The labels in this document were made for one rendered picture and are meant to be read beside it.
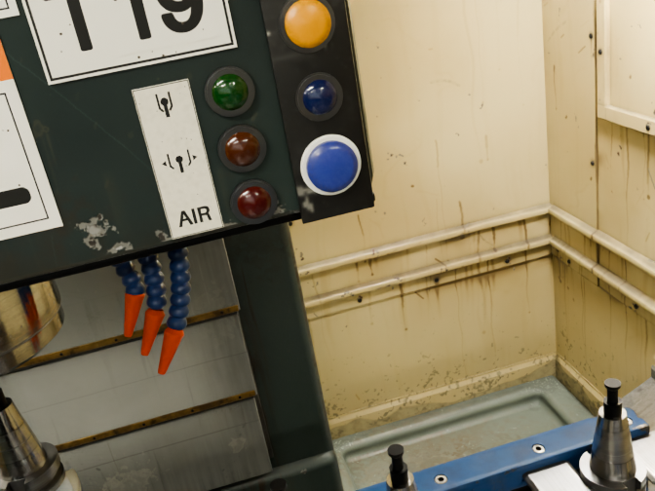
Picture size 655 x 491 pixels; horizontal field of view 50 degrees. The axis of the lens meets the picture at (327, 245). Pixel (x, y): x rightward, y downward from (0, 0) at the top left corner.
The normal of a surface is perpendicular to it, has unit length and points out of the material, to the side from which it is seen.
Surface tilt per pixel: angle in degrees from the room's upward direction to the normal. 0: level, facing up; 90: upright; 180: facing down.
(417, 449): 0
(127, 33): 90
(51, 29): 90
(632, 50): 90
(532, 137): 90
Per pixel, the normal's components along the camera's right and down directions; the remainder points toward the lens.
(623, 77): -0.96, 0.24
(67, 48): 0.24, 0.36
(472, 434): -0.16, -0.90
